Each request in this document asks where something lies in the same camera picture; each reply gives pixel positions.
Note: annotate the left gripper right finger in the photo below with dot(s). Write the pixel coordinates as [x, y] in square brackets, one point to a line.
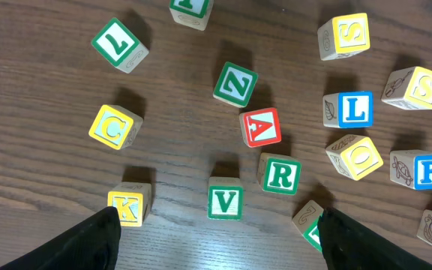
[347, 244]

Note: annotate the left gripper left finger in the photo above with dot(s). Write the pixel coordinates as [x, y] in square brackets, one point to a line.
[91, 244]

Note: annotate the green B block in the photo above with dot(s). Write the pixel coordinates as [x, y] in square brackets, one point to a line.
[306, 222]

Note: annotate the yellow K block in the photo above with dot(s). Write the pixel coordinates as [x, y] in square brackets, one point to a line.
[132, 200]

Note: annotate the yellow O block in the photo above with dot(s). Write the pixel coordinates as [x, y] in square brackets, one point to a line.
[354, 156]

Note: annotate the green R block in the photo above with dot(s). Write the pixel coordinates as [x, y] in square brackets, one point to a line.
[278, 173]

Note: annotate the blue P block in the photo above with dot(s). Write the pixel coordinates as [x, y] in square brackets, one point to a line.
[412, 169]

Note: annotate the yellow C block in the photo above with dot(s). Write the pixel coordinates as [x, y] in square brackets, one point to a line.
[115, 126]

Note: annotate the green V block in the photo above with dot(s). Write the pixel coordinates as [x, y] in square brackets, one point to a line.
[225, 198]

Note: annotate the blue L block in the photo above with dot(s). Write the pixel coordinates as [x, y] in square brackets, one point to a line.
[348, 110]

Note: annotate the red A block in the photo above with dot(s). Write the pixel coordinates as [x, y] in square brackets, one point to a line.
[260, 127]

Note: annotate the yellow s block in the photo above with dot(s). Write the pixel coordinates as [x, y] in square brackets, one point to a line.
[409, 89]
[344, 36]

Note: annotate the green Z block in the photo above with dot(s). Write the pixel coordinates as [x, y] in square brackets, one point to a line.
[235, 85]

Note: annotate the green L block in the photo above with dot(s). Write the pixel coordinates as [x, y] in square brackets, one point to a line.
[119, 46]

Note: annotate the yellow S block top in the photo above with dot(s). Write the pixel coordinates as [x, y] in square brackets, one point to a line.
[344, 36]

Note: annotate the green J block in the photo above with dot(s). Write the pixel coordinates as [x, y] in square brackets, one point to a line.
[191, 13]

